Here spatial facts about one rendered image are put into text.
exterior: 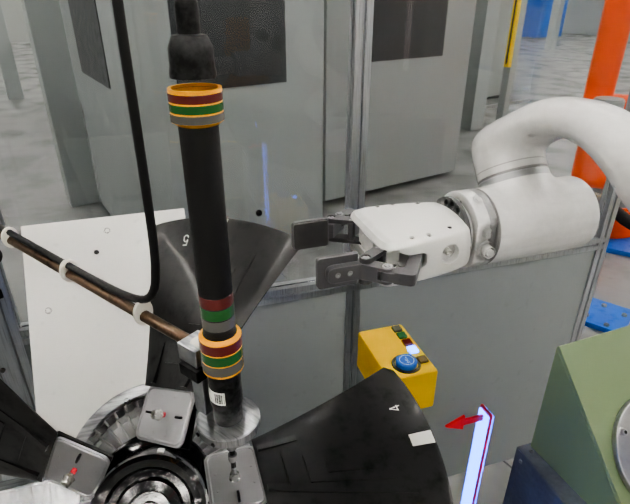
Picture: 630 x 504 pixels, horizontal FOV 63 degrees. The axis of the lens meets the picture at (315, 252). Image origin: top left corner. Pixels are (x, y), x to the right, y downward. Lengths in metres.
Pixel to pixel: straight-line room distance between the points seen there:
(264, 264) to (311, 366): 0.92
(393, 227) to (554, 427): 0.63
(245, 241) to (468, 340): 1.19
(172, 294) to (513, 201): 0.43
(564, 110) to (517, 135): 0.06
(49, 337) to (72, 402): 0.11
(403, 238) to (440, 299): 1.11
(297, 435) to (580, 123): 0.48
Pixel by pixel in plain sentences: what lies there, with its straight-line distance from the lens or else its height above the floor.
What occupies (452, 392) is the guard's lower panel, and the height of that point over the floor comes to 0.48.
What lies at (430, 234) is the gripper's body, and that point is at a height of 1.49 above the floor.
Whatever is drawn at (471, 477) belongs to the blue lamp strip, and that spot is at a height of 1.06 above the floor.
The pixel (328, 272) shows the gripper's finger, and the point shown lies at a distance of 0.47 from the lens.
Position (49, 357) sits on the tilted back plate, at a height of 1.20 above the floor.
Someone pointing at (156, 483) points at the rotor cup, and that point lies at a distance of 0.61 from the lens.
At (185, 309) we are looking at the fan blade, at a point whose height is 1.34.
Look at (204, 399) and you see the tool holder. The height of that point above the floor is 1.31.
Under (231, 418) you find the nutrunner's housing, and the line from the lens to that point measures 0.59.
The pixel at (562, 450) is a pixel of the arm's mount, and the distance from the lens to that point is 1.06.
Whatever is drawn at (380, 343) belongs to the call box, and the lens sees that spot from 1.06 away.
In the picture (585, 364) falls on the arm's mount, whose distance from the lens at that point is 1.00.
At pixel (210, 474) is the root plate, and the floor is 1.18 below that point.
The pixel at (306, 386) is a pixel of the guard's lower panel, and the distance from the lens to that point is 1.59.
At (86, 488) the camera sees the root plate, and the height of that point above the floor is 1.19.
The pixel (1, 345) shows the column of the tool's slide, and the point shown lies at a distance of 1.25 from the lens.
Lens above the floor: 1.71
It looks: 27 degrees down
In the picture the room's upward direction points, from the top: straight up
